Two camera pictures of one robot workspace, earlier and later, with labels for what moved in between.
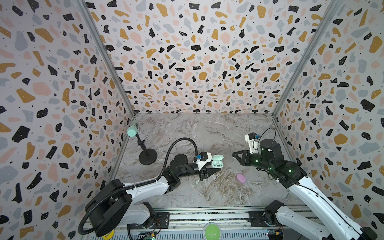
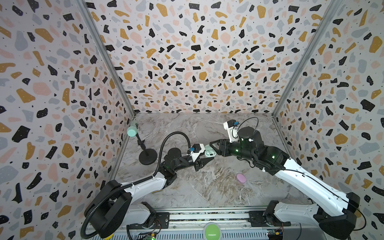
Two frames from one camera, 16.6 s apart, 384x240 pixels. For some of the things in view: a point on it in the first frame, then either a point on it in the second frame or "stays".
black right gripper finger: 241,160 -> 218,151
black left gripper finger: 209,171 -> 197,167
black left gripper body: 191,171 -> 187,162
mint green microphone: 132,130 stays
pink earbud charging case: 241,178 stays
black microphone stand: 148,156 stays
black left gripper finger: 210,171 -> 205,161
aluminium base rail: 240,223 stays
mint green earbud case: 216,162 -> 209,152
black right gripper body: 250,159 -> 227,147
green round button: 212,231 stays
